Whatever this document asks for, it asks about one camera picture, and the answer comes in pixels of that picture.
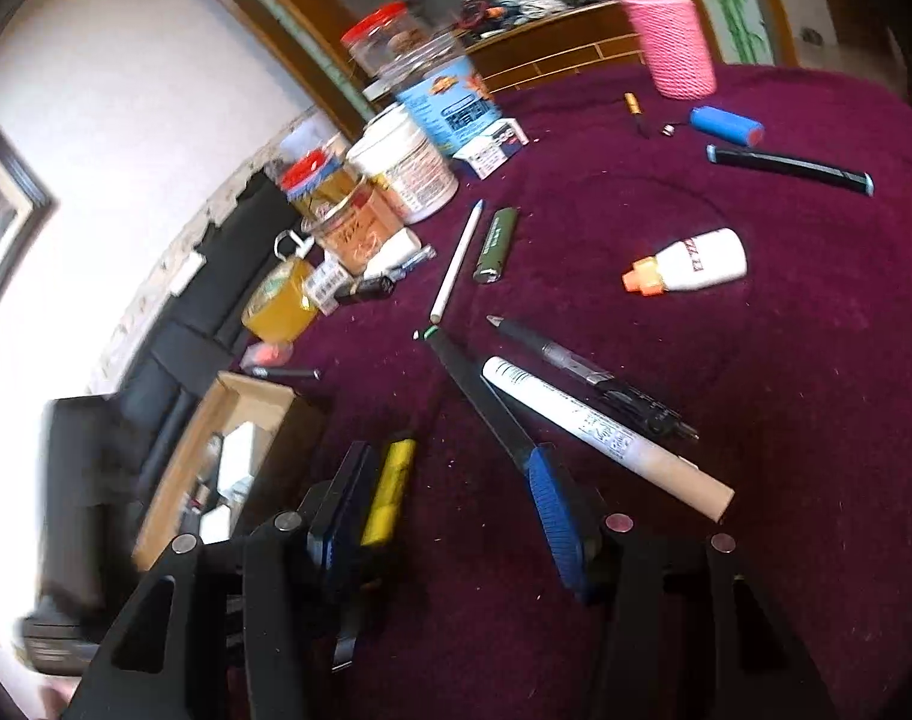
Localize white rectangular box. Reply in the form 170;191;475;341
217;421;259;500

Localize yellow highlighter pen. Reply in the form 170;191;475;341
360;437;417;550

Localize black tape roll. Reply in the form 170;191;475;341
196;433;223;491

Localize white thick marker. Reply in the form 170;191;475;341
482;356;734;523

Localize black gel pen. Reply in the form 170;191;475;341
487;316;700;442

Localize cardboard box tray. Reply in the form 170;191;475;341
132;372;326;571

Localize black leather sofa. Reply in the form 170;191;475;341
108;172;296;538

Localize black marker green caps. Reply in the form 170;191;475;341
420;325;536;476

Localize orange item plastic bag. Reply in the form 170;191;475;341
239;341;293;369

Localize thin black pen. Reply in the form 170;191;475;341
244;366;323;380

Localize yellow packing tape roll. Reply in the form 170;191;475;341
241;257;318;344

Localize maroon velvet tablecloth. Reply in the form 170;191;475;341
292;65;912;718

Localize white barcode box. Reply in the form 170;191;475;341
303;260;352;316

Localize white paper bag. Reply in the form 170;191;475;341
272;229;314;262

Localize white bottle orange cap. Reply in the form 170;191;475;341
622;227;747;296

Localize white slim pen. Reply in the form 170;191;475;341
428;199;484;325

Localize black gold lipstick tube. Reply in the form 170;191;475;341
334;275;396;305

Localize clear jar orange label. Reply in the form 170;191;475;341
301;179;404;277

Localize white oval case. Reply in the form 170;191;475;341
363;227;424;278

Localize small blue white box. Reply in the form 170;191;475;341
454;117;529;181

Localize white plastic jar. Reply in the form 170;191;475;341
346;104;459;226

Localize blue cylinder battery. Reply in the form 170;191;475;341
689;106;765;148

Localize small yellow black pen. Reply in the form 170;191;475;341
623;91;650;138

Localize black marker blue caps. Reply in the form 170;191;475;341
705;145;876;197

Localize blue label clear jar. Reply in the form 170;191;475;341
381;32;502;158

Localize wooden cabinet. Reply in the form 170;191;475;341
454;2;645;94

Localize red lid jar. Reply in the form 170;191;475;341
340;0;431;78

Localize pink knitted bottle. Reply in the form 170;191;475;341
619;0;716;101

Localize framed wall picture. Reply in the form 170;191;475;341
0;127;56;300

